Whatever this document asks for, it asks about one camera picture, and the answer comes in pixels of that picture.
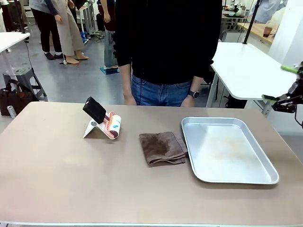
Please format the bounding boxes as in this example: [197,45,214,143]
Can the wooden top desk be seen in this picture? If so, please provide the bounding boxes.
[75,6,95,34]

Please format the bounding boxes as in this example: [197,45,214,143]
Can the person in grey top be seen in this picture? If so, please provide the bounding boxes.
[29,0,64,61]

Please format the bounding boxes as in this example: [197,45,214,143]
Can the white folded stand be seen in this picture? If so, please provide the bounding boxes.
[82,119,119,140]

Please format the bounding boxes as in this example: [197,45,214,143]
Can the person in light blue shirt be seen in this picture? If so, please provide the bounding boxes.
[252,0,288,24]

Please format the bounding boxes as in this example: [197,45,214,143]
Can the black bag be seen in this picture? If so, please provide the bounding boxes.
[223,94,248,109]

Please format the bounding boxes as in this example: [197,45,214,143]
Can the small white table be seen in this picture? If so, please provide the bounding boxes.
[0,32,31,54]

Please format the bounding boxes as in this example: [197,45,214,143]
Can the metal baking tray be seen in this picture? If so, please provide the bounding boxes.
[181,116,280,184]

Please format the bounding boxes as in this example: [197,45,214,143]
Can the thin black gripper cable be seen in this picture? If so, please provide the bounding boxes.
[293,110,303,130]

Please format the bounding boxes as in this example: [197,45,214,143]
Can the blue floor mat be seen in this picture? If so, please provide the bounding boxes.
[99,66,119,75]

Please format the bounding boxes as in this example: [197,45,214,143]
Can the person's left forearm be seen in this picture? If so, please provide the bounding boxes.
[189,75,204,92]

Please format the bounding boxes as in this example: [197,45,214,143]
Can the black pole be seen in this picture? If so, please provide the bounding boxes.
[243,0,261,45]

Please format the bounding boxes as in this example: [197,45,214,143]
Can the person's right hand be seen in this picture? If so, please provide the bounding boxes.
[123,93,137,106]

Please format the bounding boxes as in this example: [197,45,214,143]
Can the dark brown bag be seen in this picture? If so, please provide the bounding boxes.
[0,79,34,116]

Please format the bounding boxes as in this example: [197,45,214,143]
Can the lint roller with black handle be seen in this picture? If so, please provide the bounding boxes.
[82,96,122,140]

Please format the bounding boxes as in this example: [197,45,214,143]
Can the wooden workbench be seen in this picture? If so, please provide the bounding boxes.
[237,22,279,44]

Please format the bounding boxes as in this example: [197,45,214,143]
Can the large white table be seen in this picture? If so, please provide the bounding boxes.
[205,42,298,116]

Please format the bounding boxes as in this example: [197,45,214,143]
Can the grey metal stool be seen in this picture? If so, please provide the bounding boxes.
[2,66,48,102]

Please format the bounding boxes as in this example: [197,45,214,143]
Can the cup with brown drink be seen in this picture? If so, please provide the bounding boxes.
[262,20,273,38]

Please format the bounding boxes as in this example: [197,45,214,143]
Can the person's right forearm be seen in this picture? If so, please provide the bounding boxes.
[119,63,133,96]

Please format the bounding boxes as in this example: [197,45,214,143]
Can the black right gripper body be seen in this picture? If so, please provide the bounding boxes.
[292,77,303,96]

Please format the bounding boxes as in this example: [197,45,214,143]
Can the person's left hand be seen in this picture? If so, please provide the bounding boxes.
[181,96,195,107]

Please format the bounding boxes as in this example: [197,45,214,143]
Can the mannequin in beige trousers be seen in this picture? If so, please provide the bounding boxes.
[45,0,89,65]

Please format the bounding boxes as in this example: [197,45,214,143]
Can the brown cloth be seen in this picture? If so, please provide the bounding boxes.
[139,131,189,166]

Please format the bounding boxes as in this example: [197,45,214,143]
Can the person black sweater blue jeans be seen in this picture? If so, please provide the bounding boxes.
[113,0,223,107]

